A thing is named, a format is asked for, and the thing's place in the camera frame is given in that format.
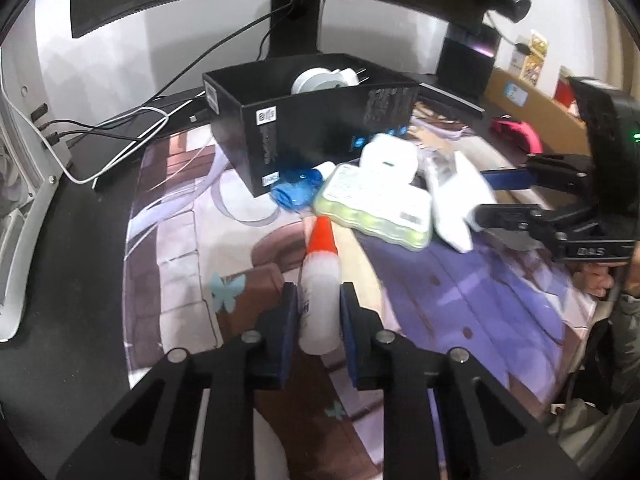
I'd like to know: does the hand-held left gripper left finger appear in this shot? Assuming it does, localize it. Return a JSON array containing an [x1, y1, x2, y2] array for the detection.
[[55, 282, 301, 480]]

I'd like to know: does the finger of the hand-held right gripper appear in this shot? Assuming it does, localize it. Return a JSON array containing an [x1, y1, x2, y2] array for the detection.
[[480, 155, 597, 197], [472, 203, 600, 262]]

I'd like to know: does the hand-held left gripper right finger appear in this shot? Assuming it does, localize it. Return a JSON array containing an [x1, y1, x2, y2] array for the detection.
[[339, 281, 583, 480]]

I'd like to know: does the glue bottle with orange cap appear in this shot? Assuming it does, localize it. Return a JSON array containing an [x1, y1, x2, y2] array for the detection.
[[298, 216, 342, 356]]

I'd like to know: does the white packet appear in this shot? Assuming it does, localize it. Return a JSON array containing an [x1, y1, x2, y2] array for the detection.
[[422, 152, 493, 253]]

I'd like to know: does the white square charger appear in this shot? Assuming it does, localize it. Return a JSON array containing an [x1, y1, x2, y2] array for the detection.
[[359, 134, 423, 186]]

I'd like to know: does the green tablet pack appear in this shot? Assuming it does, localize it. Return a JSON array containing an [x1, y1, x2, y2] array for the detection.
[[312, 162, 433, 252]]

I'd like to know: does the blue plastic bottle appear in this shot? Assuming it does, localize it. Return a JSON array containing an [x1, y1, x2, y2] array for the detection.
[[270, 161, 337, 211]]

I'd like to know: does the black cardboard box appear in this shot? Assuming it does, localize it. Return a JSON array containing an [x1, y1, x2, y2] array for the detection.
[[202, 53, 421, 198]]

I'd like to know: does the person's right hand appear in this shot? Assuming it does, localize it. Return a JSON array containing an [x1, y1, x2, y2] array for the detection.
[[581, 264, 620, 302]]

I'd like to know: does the pink computer mouse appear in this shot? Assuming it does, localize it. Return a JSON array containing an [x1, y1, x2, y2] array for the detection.
[[491, 116, 544, 155]]

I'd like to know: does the brown cardboard box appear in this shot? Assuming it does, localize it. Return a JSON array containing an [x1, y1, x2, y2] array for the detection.
[[482, 67, 593, 161]]

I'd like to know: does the small red box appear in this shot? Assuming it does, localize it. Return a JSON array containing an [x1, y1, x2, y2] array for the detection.
[[553, 77, 577, 109]]

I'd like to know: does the printed desk mat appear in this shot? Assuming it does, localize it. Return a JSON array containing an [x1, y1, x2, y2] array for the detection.
[[122, 100, 601, 480]]

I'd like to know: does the yellow figure box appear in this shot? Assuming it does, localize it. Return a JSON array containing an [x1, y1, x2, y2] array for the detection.
[[519, 30, 549, 87]]

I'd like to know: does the black speaker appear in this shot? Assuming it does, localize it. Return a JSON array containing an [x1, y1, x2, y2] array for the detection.
[[437, 22, 502, 101]]

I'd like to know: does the person's clothing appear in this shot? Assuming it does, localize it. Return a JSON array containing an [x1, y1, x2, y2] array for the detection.
[[544, 290, 640, 472]]

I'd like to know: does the white plug adapter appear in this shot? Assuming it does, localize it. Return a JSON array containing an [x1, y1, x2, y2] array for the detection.
[[291, 66, 371, 95]]

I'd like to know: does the white cable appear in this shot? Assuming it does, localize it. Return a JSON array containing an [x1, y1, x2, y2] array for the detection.
[[0, 67, 170, 186]]

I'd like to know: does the black cable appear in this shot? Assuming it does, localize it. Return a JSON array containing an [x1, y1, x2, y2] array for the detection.
[[105, 0, 307, 128]]

